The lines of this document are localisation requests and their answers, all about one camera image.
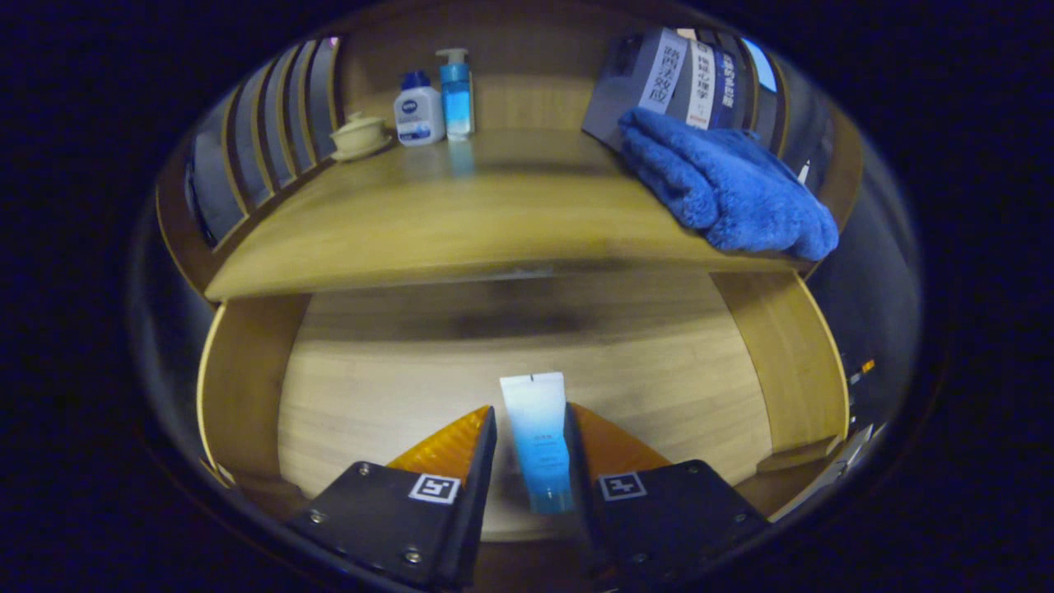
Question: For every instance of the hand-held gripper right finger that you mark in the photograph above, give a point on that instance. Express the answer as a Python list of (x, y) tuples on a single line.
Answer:
[(580, 486)]

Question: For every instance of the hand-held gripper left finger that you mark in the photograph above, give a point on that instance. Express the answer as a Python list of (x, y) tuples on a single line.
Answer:
[(473, 494)]

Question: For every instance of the blue and white tube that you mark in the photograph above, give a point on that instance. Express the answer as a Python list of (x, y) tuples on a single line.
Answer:
[(539, 436)]

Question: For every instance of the wooden drawer with black knob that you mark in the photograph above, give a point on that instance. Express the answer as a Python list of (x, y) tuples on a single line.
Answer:
[(395, 395)]

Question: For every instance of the wooden countertop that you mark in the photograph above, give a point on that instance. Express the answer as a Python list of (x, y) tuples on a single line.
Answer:
[(461, 214)]

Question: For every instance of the black and orange device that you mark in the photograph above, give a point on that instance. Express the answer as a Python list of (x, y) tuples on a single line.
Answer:
[(866, 365)]

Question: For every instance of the blue towel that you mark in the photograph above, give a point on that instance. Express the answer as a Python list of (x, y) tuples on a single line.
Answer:
[(725, 189)]

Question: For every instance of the black backdrop cloth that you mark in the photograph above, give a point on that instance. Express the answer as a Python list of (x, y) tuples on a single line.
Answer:
[(881, 272)]

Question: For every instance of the beige lidded teacup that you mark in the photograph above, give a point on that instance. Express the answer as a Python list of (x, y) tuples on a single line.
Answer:
[(361, 136)]

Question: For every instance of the white bottle with blue cap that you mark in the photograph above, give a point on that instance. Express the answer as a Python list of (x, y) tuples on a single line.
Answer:
[(418, 115)]

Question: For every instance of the blue pump bottle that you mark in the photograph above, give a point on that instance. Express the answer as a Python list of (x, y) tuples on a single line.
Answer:
[(455, 99)]

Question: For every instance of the grey book with white spine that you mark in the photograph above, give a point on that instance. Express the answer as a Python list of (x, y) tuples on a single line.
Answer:
[(663, 74)]

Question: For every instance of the dark blue spine book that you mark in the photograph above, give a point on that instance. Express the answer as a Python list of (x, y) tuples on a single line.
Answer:
[(726, 82)]

